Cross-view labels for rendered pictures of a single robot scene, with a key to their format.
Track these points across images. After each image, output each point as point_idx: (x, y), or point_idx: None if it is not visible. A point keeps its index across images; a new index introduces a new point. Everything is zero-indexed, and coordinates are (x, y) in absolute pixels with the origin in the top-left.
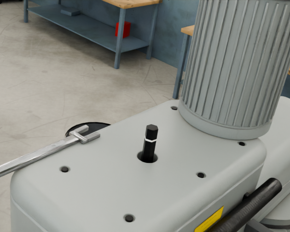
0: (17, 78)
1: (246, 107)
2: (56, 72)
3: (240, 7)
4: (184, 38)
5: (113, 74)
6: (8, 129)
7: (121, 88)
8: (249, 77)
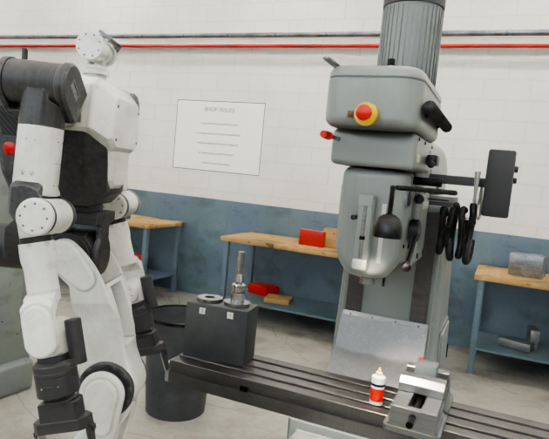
0: None
1: (425, 68)
2: (70, 309)
3: (416, 8)
4: (225, 247)
5: None
6: (36, 360)
7: None
8: (425, 48)
